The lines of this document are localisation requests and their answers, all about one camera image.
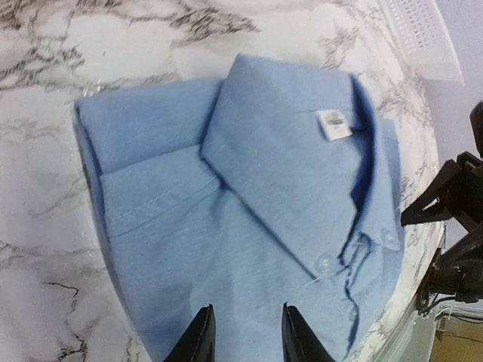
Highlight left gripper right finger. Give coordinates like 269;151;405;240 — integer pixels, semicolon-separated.
281;303;334;362

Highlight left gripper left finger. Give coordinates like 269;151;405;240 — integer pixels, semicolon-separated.
168;305;216;362

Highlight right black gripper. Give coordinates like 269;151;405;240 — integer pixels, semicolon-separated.
401;103;482;279

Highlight white plastic laundry basket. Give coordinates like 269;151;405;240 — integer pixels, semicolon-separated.
382;0;465;84

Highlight light blue shirt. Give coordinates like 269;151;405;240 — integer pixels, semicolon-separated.
74;54;405;361

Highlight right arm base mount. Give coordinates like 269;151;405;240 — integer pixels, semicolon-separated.
415;246;482;317

